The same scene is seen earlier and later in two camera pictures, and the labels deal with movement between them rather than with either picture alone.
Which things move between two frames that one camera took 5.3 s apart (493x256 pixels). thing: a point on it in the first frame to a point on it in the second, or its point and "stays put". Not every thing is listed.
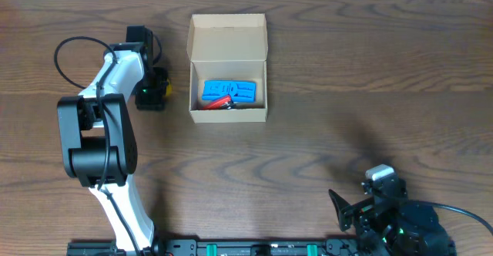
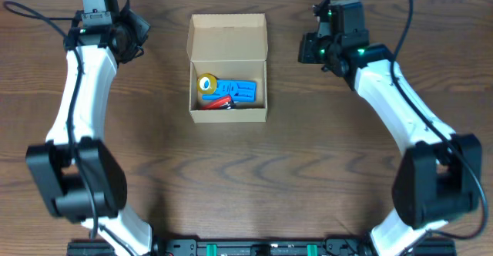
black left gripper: x=153 y=100 to x=142 y=26
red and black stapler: x=223 y=103 stays put
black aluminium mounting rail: x=234 y=247 stays put
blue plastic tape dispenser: x=239 y=91 stays put
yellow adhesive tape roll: x=169 y=89 to x=206 y=83
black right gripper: x=363 y=210 to x=304 y=55
